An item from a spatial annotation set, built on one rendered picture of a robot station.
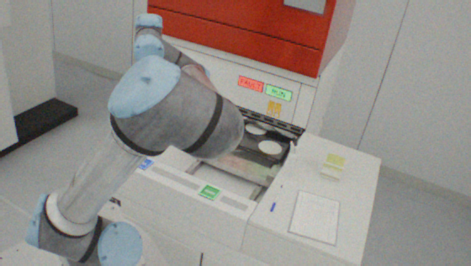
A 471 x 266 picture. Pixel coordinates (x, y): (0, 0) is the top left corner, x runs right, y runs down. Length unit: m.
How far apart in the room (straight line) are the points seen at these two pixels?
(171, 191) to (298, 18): 0.77
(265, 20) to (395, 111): 1.87
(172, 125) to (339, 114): 2.67
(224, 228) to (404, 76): 2.17
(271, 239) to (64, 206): 0.61
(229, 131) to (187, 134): 0.07
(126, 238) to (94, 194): 0.20
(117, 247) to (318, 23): 1.01
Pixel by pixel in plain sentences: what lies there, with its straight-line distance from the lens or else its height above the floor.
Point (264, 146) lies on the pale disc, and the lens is 1.55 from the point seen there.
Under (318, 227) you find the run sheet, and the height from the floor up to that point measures 0.97.
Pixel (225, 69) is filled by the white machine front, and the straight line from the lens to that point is 1.63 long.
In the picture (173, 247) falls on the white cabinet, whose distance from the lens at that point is 1.36.
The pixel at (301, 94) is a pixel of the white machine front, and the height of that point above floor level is 1.12.
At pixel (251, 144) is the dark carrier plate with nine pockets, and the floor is 0.90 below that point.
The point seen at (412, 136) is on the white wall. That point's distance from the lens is 3.19.
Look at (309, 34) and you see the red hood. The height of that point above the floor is 1.39.
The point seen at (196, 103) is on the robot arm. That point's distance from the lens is 0.56.
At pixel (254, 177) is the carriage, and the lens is 1.40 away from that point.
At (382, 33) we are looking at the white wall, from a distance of 2.93.
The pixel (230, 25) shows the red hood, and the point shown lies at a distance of 1.53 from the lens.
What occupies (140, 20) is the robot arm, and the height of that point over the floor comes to 1.45.
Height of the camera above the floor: 1.73
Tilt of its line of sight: 31 degrees down
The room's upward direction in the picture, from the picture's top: 10 degrees clockwise
